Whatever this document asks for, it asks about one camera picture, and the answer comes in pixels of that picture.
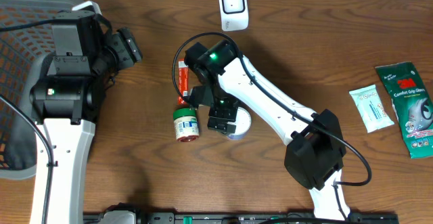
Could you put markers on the green 3M gloves package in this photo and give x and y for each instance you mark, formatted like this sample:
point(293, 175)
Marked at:
point(411, 104)

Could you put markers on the black mounting rail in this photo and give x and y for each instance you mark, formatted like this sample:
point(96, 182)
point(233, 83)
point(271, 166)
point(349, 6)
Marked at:
point(190, 218)

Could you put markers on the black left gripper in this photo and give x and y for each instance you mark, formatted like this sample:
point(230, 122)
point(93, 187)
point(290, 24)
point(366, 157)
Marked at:
point(129, 47)

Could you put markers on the green lid jar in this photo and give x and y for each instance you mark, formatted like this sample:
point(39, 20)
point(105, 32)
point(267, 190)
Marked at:
point(186, 125)

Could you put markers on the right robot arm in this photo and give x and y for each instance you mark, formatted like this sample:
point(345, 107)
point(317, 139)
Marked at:
point(314, 143)

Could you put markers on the mint green wipes pack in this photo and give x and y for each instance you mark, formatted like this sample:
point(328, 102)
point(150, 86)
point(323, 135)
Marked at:
point(370, 108)

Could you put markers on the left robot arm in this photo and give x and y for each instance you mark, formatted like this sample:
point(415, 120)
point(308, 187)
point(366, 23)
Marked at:
point(65, 103)

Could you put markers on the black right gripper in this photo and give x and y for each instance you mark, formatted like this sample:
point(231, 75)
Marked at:
point(217, 115)

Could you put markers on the red box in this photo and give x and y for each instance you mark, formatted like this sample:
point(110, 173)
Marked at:
point(183, 81)

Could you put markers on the white barcode scanner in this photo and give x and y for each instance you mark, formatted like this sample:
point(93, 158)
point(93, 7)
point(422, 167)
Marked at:
point(234, 15)

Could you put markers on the white cotton swab tub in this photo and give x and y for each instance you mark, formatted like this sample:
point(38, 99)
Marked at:
point(242, 124)

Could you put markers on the grey plastic shopping basket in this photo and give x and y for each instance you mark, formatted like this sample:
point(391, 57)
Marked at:
point(23, 49)

